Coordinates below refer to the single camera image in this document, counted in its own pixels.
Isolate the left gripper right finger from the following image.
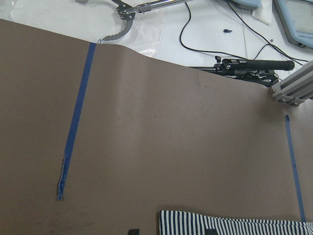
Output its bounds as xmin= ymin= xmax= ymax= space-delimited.
xmin=204 ymin=229 xmax=217 ymax=235

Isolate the blue white striped polo shirt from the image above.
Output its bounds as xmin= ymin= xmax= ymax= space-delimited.
xmin=159 ymin=210 xmax=313 ymax=235

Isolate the black pendant cable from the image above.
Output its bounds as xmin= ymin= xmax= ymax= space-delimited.
xmin=179 ymin=1 xmax=310 ymax=66

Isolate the blue teach pendant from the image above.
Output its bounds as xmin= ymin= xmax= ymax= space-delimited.
xmin=273 ymin=0 xmax=313 ymax=48
xmin=227 ymin=0 xmax=261 ymax=11

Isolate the blue tape line lengthwise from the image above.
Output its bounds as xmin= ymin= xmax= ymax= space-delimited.
xmin=57 ymin=43 xmax=96 ymax=201

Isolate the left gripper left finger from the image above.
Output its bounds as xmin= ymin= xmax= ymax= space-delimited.
xmin=128 ymin=229 xmax=140 ymax=235

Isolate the far blue teach pendant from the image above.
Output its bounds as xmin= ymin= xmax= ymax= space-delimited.
xmin=273 ymin=0 xmax=313 ymax=48

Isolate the metal reacher grabber tool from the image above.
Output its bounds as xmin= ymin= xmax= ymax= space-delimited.
xmin=99 ymin=0 xmax=189 ymax=44

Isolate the clear plastic bag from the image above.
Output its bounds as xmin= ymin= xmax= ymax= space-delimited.
xmin=0 ymin=0 xmax=165 ymax=57

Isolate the near blue teach pendant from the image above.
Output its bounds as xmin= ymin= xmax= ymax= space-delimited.
xmin=227 ymin=0 xmax=261 ymax=11

